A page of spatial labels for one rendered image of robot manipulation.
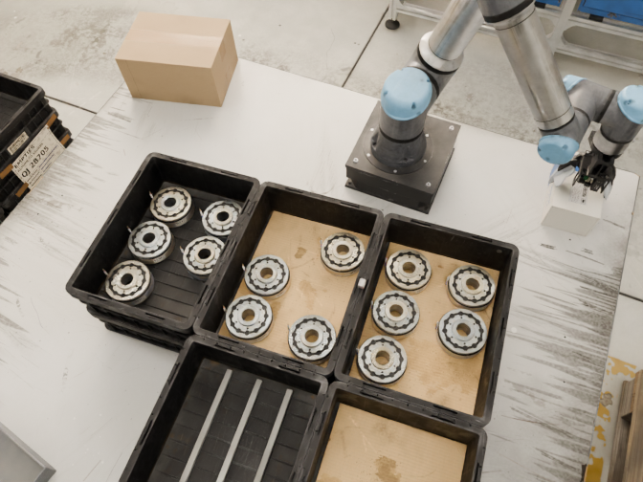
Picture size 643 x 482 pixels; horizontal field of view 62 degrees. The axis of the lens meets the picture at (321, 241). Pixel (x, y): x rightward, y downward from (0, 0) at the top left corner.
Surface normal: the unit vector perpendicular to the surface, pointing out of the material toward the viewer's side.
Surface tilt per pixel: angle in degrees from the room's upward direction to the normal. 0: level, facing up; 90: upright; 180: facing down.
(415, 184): 2
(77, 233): 0
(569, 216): 90
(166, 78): 90
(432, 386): 0
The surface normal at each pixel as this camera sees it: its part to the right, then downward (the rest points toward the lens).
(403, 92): -0.10, -0.36
